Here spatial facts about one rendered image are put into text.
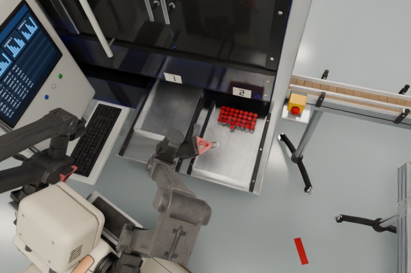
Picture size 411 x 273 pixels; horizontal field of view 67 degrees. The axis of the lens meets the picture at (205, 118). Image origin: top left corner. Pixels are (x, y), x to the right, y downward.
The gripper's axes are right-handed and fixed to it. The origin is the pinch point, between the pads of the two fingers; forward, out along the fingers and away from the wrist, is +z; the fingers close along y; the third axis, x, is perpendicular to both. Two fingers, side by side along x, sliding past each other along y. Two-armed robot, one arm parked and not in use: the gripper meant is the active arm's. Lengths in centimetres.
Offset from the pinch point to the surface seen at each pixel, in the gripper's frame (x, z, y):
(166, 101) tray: -32, 8, 43
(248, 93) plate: -22.4, 32.0, 7.8
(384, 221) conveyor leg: 56, 123, 20
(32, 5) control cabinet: -67, -50, 24
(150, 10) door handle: -48, -17, -9
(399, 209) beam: 47, 111, 2
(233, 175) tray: 12.1, 21.4, 18.5
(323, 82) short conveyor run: -22, 68, -6
